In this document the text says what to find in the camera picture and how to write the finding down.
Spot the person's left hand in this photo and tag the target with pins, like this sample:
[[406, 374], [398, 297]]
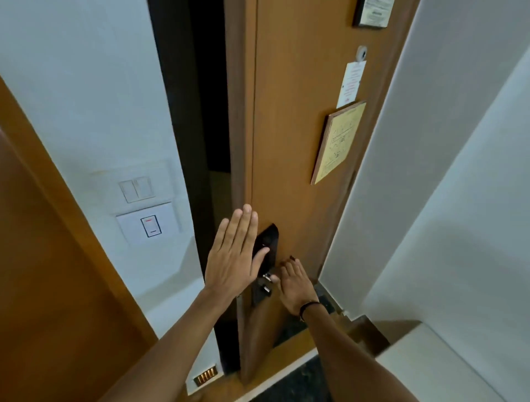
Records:
[[232, 265]]

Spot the person's right hand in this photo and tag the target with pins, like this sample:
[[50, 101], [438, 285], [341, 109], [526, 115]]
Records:
[[296, 290]]

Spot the person's right thumb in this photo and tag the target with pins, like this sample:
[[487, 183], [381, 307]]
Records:
[[276, 279]]

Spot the person's left thumb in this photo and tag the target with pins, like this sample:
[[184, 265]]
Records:
[[261, 259]]

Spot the person's left little finger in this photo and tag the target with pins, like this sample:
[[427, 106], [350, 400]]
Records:
[[219, 238]]

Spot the person's left middle finger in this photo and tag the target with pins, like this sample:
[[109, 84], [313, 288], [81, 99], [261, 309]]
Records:
[[245, 227]]

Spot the brown wooden entrance door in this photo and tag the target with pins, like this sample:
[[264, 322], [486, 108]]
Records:
[[298, 145]]

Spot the person's left forearm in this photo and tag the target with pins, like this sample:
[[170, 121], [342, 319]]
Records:
[[174, 352]]

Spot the person's right forearm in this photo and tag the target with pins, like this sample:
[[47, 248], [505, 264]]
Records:
[[352, 360]]

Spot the silver lock knob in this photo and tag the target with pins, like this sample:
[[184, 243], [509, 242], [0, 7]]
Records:
[[266, 290], [267, 276]]

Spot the black door lock plate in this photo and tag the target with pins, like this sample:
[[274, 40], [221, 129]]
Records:
[[267, 242]]

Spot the black wrist band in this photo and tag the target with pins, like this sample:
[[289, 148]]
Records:
[[308, 307]]

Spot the yellow notice board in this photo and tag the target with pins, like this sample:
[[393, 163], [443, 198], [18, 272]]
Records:
[[339, 143]]

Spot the brown wooden side door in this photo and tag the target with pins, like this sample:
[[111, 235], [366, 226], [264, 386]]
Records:
[[49, 269]]

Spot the white paper notice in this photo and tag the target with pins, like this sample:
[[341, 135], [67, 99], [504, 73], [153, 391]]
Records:
[[352, 83]]

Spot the round door peephole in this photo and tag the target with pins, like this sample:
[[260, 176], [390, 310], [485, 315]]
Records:
[[362, 54]]

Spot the dark framed notice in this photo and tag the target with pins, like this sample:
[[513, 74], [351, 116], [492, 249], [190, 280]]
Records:
[[374, 12]]

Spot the white switch with red light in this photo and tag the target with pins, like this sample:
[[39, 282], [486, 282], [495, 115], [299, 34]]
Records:
[[148, 224]]

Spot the white double light switch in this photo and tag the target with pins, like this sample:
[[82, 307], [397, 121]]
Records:
[[136, 189]]

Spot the brass slotted wall light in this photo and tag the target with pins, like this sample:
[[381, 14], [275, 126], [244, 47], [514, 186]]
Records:
[[206, 376]]

